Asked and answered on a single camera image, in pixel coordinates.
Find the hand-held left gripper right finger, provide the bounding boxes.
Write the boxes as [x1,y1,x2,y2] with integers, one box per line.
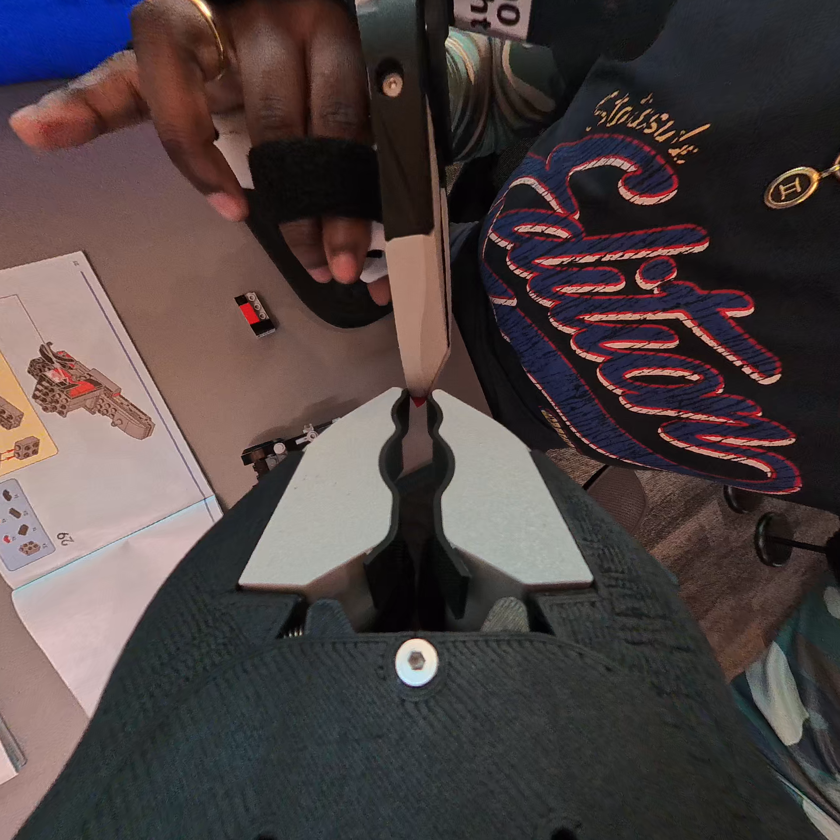
[427,388,595,619]

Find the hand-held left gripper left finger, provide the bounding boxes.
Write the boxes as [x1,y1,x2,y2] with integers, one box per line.
[238,386,413,631]

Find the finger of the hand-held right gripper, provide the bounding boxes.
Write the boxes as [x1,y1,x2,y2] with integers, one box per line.
[386,108,455,400]

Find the partly built toy brick model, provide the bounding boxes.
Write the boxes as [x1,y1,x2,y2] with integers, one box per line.
[241,415,342,473]

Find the small black red brick assembly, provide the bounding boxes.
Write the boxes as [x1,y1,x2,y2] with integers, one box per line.
[234,290,280,339]

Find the grey desk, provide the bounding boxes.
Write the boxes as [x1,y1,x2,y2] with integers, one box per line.
[0,79,500,840]

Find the person's right hand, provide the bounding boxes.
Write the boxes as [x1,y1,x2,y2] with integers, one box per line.
[10,0,380,284]

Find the open instruction booklet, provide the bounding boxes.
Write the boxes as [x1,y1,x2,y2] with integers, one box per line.
[0,251,224,719]

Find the chair caster base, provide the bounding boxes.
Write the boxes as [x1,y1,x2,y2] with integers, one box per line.
[722,482,840,578]

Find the person's camouflage trousers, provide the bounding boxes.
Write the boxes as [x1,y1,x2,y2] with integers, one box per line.
[728,577,840,840]

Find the blue plastic bin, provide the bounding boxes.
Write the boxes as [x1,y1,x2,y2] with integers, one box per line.
[0,0,142,86]

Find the gold pendant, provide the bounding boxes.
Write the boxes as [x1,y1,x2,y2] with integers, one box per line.
[763,154,840,211]

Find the closed instruction booklet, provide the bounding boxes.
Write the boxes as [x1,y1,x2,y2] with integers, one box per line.
[0,712,28,786]

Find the gold ring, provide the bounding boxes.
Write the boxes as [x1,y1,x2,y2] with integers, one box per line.
[189,0,232,81]

